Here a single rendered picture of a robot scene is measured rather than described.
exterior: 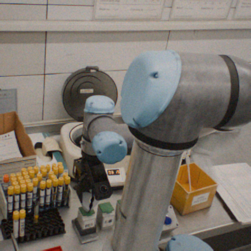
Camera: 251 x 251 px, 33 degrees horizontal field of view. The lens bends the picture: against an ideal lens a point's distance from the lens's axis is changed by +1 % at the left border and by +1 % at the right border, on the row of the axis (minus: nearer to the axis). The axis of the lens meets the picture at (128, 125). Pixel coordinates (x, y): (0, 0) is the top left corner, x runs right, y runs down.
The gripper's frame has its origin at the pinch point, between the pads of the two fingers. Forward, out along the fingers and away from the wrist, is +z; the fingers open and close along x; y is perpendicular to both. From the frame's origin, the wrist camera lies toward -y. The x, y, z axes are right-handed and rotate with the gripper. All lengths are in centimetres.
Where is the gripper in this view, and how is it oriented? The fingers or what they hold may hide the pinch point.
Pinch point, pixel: (89, 209)
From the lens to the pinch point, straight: 124.8
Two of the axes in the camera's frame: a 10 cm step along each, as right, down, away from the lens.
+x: -8.9, 1.1, -4.5
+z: -1.5, 8.5, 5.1
